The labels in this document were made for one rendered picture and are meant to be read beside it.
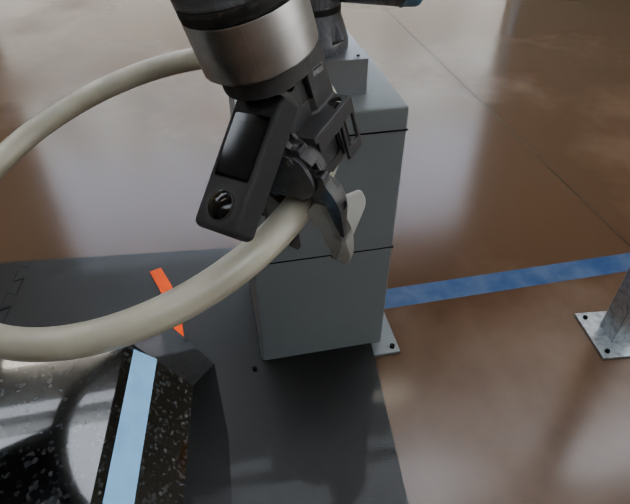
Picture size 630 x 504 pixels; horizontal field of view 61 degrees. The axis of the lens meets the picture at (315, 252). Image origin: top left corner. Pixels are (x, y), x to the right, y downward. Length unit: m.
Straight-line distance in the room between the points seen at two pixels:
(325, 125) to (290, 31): 0.09
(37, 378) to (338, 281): 0.95
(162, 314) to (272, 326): 1.20
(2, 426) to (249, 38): 0.58
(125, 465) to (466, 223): 1.91
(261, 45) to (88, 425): 0.53
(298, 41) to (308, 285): 1.20
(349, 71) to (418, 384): 0.97
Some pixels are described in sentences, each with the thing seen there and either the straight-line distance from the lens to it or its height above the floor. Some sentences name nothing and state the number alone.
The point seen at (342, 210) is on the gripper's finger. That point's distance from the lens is 0.45.
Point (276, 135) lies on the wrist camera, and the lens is 0.41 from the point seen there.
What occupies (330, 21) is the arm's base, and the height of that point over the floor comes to 1.01.
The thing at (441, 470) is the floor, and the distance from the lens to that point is 1.60.
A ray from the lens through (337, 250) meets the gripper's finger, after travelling 0.50.
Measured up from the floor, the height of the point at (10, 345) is 1.04.
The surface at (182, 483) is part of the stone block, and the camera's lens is 0.76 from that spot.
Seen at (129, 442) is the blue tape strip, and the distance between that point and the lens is 0.74.
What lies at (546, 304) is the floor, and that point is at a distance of 2.11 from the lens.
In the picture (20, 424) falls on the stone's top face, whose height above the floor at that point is 0.80.
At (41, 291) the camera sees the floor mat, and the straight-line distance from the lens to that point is 2.20.
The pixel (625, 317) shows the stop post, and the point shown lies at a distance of 1.98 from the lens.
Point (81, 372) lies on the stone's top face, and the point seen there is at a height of 0.80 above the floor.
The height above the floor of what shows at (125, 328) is 1.07.
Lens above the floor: 1.39
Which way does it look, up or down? 40 degrees down
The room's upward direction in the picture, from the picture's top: straight up
